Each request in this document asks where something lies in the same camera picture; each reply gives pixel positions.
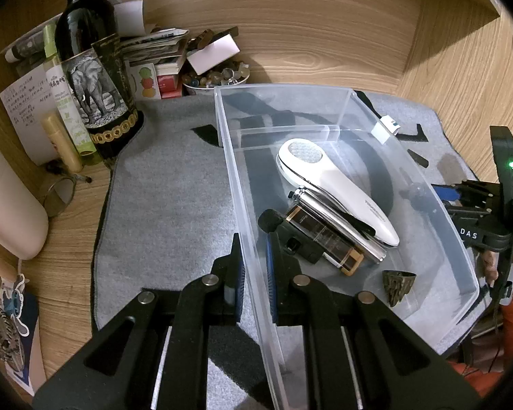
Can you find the green tube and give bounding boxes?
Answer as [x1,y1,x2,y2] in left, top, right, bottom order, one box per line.
[42,23,101,166]

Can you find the white handwritten note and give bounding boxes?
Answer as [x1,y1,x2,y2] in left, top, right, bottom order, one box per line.
[0,65,63,166]

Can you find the white charger plug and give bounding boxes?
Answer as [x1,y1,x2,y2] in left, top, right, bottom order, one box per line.
[374,115,403,145]

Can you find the small round mirror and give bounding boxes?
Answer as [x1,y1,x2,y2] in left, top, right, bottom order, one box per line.
[43,160,92,218]

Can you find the bowl of stones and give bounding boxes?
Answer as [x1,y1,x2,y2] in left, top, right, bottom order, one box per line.
[181,62,251,97]

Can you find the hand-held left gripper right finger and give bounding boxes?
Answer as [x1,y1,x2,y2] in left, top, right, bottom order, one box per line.
[265,233,482,410]

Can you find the white card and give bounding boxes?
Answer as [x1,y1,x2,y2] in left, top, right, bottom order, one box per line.
[186,34,240,75]

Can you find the yellow lip balm tube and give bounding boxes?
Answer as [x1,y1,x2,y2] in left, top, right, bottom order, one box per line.
[42,113,84,172]

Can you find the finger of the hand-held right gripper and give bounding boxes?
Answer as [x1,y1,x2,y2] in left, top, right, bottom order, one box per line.
[431,181,502,212]

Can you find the spiky metal brooch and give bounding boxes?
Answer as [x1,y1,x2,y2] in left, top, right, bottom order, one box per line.
[0,307,26,372]

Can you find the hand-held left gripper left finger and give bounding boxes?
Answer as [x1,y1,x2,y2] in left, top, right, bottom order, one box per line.
[32,233,246,410]

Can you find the clear plastic bin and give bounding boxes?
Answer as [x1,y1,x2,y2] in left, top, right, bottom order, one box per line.
[214,84,482,410]

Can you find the silver corkscrew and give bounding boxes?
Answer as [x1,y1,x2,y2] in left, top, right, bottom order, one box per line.
[290,187,386,265]

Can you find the person's right hand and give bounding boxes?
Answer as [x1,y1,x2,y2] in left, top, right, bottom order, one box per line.
[481,250,513,285]

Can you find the white handheld massager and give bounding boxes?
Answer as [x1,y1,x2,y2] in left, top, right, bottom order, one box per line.
[276,138,400,247]

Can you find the brown glass perfume bottle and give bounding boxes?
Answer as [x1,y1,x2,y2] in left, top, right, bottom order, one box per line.
[282,205,365,276]

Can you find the dark wine bottle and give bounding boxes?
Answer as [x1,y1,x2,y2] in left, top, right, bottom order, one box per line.
[53,0,145,167]

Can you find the stack of books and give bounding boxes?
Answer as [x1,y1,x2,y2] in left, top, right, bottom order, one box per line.
[120,28,189,75]

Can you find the grey printed mat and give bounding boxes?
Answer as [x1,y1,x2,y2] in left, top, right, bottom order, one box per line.
[93,92,482,410]

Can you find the blue sticker card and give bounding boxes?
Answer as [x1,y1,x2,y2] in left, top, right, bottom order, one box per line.
[0,273,48,398]

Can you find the fruit print carton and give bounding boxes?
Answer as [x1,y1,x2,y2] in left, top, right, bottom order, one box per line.
[129,63,184,101]

